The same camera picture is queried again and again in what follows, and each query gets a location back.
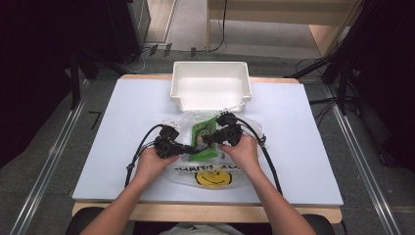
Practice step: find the dark curtain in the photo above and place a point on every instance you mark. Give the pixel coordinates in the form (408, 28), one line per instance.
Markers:
(388, 81)
(39, 65)

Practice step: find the black cabinet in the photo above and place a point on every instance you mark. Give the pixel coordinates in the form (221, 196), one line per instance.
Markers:
(127, 26)

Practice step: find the black tripod stand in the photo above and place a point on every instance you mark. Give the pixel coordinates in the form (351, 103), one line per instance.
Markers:
(342, 75)

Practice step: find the white plastic bin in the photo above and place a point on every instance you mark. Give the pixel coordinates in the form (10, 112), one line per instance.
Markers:
(210, 84)

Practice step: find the person's left hand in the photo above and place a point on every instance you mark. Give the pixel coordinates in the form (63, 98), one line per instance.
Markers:
(153, 166)

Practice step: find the small black power plug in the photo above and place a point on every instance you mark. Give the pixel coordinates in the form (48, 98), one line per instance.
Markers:
(193, 52)

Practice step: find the black metal stand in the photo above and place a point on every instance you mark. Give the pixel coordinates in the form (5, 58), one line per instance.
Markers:
(75, 84)

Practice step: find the wooden table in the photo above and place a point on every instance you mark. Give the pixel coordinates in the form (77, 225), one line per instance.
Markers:
(202, 213)

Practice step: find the light wooden desk frame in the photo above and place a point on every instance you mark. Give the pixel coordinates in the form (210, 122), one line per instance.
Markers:
(261, 13)

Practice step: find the green snack packet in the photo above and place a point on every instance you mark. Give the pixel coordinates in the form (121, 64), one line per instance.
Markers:
(204, 129)

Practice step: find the metal floor rail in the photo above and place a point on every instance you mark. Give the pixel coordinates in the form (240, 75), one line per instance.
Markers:
(49, 163)
(362, 163)

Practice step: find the person's right hand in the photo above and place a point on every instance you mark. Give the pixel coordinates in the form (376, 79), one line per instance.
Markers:
(243, 155)

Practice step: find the person's grey shirt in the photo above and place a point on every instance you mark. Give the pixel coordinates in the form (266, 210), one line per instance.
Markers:
(202, 229)

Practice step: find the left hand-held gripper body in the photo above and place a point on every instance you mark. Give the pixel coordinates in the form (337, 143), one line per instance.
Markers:
(166, 145)

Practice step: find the clear printed plastic bag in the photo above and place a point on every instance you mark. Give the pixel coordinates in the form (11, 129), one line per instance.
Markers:
(182, 176)

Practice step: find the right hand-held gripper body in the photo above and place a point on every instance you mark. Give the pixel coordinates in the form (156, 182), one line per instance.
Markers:
(230, 129)

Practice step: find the person's dark trousers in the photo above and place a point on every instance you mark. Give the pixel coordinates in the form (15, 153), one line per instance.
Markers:
(86, 220)

